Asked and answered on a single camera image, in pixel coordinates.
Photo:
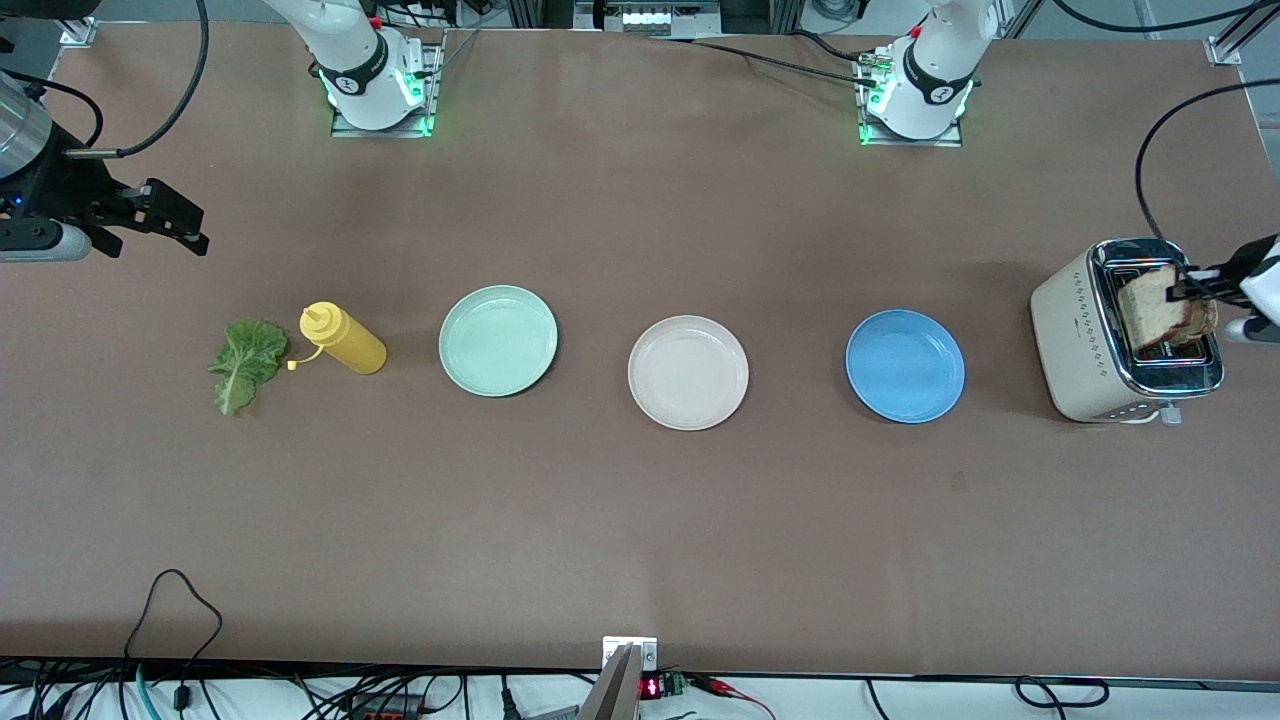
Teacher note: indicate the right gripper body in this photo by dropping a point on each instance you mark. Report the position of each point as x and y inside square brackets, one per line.
[58, 190]

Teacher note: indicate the bread slice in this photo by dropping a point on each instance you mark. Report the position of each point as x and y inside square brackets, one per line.
[1205, 325]
[1145, 315]

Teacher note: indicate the green lettuce leaf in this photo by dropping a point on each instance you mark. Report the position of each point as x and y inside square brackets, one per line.
[245, 360]

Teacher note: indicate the yellow squeeze bottle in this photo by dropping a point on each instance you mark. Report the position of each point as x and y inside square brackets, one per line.
[350, 345]

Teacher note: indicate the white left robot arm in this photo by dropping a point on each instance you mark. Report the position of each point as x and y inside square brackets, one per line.
[940, 60]

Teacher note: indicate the blue plate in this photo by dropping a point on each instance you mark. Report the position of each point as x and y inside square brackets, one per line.
[905, 366]

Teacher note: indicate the light green plate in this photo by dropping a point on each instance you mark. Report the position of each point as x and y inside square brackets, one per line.
[498, 340]

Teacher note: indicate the beige plate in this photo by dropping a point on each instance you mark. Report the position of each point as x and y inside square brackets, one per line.
[688, 372]

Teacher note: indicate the beige chrome toaster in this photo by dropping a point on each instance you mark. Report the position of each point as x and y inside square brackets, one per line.
[1075, 340]

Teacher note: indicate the grey equipment box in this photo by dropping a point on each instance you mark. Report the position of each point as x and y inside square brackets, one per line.
[640, 18]

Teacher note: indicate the grey metal bar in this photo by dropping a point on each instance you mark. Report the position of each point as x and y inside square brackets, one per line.
[612, 695]

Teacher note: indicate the red digit display module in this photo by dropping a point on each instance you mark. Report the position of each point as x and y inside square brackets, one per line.
[650, 688]

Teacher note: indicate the aluminium corner bracket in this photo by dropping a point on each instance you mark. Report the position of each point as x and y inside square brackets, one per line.
[78, 32]
[1222, 52]

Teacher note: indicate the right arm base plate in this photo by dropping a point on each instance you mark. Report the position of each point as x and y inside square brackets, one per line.
[380, 133]

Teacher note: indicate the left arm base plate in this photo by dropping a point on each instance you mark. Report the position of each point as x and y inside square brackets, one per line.
[950, 141]

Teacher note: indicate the silver mounting bracket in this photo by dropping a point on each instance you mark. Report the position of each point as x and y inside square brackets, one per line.
[645, 650]

